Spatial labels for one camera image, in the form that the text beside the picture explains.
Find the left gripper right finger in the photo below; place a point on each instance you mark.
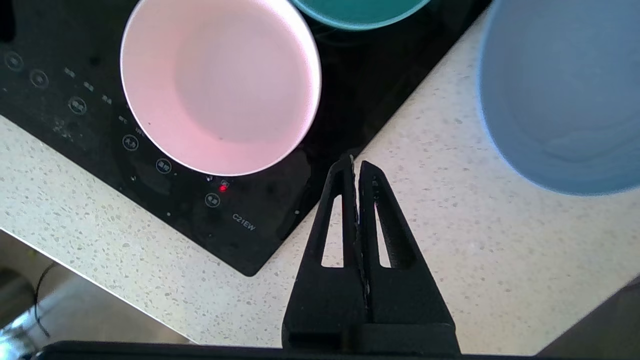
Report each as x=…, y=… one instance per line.
x=405, y=300

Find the blue plate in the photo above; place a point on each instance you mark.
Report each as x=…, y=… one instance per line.
x=565, y=90

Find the teal bowl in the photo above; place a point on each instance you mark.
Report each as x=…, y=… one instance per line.
x=360, y=12

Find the black induction cooktop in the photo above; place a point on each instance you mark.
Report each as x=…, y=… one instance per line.
x=75, y=60

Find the small pale pink plate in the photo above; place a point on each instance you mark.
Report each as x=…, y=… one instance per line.
x=220, y=85

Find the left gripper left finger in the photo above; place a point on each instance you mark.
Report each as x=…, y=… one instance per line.
x=325, y=300

